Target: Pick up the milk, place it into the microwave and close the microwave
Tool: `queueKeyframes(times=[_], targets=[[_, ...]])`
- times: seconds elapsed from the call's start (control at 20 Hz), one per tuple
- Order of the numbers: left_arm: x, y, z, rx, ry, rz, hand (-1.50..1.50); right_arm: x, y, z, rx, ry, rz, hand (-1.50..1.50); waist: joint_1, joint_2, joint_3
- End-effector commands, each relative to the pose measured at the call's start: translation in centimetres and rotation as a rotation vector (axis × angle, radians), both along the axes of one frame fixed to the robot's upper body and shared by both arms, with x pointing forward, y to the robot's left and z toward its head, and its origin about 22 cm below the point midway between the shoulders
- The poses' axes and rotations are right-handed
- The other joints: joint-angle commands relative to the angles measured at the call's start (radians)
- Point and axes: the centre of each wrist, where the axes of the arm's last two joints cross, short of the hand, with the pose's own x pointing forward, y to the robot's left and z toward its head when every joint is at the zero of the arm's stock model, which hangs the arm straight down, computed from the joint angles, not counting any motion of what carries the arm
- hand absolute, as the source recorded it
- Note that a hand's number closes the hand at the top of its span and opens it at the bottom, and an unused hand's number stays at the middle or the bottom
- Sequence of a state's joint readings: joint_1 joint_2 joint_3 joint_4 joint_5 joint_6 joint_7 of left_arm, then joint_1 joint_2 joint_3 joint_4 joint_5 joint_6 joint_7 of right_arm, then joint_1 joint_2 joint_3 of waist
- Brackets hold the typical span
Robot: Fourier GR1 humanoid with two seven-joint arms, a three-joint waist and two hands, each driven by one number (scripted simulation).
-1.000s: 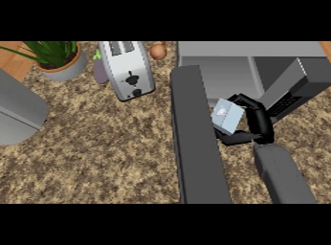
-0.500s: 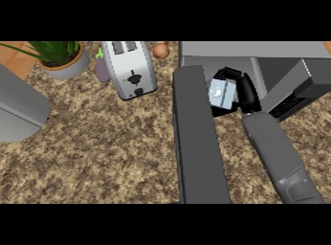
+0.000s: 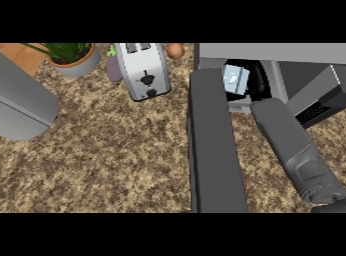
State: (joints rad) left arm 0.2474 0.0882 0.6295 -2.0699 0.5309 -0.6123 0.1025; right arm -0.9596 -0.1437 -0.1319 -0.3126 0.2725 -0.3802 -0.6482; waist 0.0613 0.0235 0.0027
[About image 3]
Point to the grey microwave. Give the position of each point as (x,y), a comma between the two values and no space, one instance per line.
(299,66)

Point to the large grey rounded appliance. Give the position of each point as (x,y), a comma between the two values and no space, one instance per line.
(14,96)

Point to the brown egg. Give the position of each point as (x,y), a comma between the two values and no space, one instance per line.
(175,50)

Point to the purple eggplant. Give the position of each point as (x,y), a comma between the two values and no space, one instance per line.
(113,68)

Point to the pale blue milk carton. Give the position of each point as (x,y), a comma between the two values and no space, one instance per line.
(235,79)

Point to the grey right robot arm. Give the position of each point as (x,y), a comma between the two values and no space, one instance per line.
(291,150)

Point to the dark grey microwave door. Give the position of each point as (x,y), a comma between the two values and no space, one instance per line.
(215,143)

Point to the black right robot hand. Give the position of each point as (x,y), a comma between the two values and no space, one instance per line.
(259,83)

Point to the silver toaster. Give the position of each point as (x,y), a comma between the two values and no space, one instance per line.
(145,71)

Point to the green plant in grey pot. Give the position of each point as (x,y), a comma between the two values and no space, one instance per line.
(73,56)

